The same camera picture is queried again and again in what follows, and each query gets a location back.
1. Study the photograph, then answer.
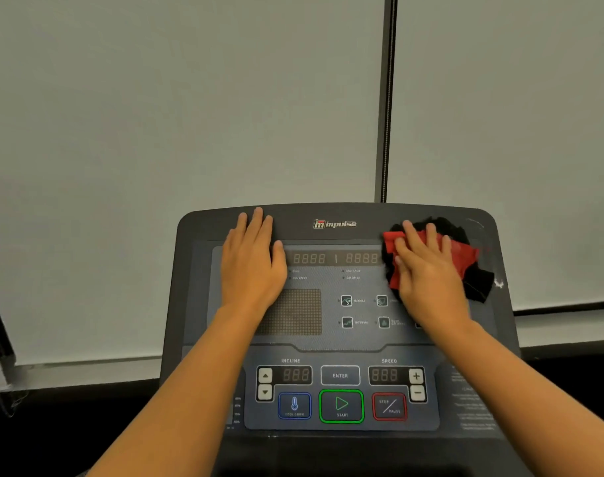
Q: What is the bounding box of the wide grey roller blind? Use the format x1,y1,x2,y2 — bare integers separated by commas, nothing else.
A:
0,0,387,367

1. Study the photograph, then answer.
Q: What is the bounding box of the person's left hand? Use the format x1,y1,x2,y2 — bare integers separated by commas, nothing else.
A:
220,207,288,316

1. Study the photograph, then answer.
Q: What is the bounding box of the dark grey treadmill console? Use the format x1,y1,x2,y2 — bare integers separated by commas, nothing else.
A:
159,202,532,477

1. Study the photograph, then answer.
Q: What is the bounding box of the person's right hand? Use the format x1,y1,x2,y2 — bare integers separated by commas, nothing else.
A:
393,220,473,333

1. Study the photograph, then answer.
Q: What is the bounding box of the dark window frame post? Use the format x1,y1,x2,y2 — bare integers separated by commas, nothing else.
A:
374,0,399,204

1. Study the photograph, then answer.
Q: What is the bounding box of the person's left forearm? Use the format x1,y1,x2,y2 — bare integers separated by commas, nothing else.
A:
85,303,264,477

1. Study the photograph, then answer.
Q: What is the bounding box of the red and black cloth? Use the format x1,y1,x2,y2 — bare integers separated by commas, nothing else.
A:
381,216,497,305

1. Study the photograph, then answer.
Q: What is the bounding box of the person's right forearm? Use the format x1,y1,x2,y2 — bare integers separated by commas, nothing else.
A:
433,318,604,477

